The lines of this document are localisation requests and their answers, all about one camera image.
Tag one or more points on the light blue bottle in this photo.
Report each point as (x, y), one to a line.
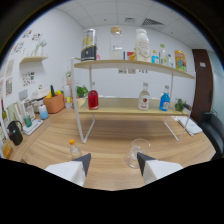
(43, 112)

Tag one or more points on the glass jar of green limes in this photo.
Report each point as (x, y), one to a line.
(179, 105)

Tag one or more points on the blue liquid bottle silver cap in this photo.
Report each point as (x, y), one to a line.
(164, 101)

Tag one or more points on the green cup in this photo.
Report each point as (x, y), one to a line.
(28, 121)

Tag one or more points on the black kettle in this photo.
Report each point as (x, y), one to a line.
(15, 134)

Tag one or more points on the white milk bottle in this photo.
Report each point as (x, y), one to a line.
(142, 46)

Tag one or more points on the orange basket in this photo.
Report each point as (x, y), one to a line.
(54, 104)

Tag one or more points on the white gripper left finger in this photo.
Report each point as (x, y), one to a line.
(72, 170)

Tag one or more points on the clear glass with ice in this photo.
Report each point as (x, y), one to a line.
(135, 150)

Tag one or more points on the clear bottle with orange cap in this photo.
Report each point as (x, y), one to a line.
(75, 151)

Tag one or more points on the ceiling air vent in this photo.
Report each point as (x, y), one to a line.
(152, 22)

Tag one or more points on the red liquid glass bottle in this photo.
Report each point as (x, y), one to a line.
(93, 100)

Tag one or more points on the white figurine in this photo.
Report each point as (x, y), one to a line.
(40, 46)

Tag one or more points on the clear bottle with red label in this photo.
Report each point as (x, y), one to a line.
(143, 100)

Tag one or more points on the small clear bottle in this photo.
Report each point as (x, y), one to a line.
(170, 61)

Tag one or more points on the green potted plant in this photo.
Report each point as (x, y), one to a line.
(82, 91)

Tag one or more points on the white two-tier wooden shelf rack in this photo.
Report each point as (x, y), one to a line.
(133, 65)

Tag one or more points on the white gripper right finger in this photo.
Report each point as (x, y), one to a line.
(156, 168)

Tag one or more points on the wooden wall shelf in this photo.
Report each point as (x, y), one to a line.
(33, 59)

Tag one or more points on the brown door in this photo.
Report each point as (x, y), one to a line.
(202, 83)

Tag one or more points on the white tray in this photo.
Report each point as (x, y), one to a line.
(35, 127)

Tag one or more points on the yellow snack bag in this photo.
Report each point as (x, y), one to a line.
(180, 60)

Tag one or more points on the black chair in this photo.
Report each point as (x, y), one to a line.
(213, 133)

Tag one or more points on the dark muddler with wooden end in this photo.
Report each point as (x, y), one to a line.
(188, 106)

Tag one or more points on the black and yellow can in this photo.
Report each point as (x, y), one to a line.
(88, 45)

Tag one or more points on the small blue bottle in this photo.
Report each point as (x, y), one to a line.
(155, 58)

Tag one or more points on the white fabric pouch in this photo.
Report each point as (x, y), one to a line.
(190, 126)

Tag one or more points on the glass jar with wooden lid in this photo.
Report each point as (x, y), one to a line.
(116, 45)

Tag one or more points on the clear bottle with green cap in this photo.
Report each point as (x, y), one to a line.
(163, 56)

